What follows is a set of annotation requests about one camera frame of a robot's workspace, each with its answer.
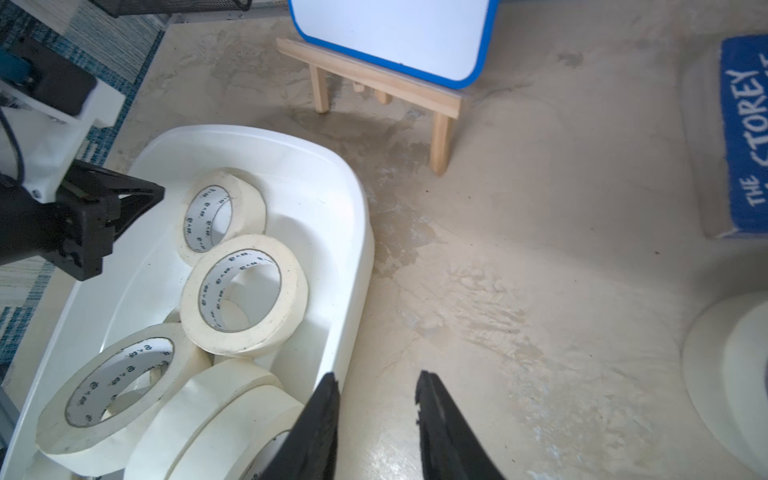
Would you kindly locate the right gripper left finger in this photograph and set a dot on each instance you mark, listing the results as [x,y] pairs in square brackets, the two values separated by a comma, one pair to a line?
[310,450]

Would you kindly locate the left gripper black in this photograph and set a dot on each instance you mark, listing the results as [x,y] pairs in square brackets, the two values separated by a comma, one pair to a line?
[75,231]

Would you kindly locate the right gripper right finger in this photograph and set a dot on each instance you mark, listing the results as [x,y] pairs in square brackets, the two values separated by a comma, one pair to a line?
[449,448]

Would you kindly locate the masking tape roll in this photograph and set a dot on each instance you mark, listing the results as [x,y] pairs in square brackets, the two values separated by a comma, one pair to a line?
[218,207]
[724,361]
[202,311]

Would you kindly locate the upright tape roll right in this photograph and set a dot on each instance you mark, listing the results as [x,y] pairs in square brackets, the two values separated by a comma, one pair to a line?
[228,445]

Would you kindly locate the upright tape roll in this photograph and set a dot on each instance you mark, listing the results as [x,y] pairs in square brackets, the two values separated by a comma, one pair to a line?
[192,408]
[228,445]

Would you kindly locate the upright tape roll left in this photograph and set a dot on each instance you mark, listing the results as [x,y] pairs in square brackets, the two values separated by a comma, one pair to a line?
[192,408]

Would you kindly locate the flat tape roll centre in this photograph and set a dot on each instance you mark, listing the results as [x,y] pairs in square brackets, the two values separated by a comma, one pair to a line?
[71,430]

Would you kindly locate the small wooden easel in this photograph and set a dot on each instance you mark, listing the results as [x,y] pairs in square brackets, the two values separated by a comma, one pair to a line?
[444,104]

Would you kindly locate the blue storey book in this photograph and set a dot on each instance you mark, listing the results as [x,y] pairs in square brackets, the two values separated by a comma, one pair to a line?
[723,104]

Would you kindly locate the white board blue frame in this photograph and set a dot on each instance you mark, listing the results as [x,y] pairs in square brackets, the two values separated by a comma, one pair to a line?
[444,42]

